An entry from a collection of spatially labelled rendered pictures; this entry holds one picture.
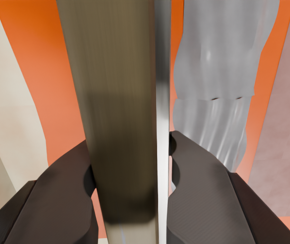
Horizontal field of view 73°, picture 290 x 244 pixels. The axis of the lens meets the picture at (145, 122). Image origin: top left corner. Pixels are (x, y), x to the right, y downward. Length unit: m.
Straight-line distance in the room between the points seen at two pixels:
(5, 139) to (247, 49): 0.24
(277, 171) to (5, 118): 0.29
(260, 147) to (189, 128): 0.08
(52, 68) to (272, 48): 0.18
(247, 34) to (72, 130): 0.17
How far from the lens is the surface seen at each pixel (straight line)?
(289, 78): 0.22
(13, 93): 0.21
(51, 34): 0.18
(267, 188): 0.28
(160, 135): 0.15
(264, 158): 0.25
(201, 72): 0.17
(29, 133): 0.23
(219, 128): 0.20
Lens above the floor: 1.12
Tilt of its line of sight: 63 degrees down
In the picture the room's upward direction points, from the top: 179 degrees clockwise
